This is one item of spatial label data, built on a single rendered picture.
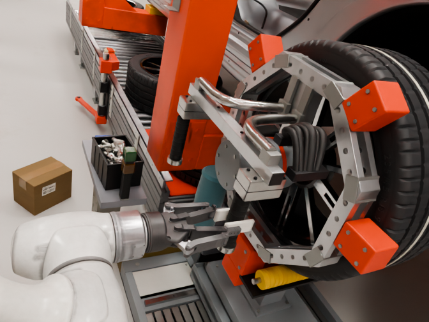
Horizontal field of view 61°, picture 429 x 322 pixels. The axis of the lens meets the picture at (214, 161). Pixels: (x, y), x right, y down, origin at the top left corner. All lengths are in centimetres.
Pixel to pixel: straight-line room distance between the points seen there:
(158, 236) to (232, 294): 81
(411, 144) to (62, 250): 68
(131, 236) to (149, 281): 96
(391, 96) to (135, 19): 263
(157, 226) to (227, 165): 31
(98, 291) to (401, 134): 64
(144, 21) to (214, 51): 200
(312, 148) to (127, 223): 38
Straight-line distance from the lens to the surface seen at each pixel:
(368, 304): 207
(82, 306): 52
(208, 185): 107
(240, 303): 144
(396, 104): 79
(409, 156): 84
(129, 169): 128
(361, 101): 79
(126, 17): 318
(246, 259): 115
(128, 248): 66
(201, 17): 120
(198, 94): 95
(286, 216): 114
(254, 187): 71
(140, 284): 159
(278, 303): 148
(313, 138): 75
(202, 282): 153
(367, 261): 81
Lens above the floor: 132
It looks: 31 degrees down
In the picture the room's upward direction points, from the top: 16 degrees clockwise
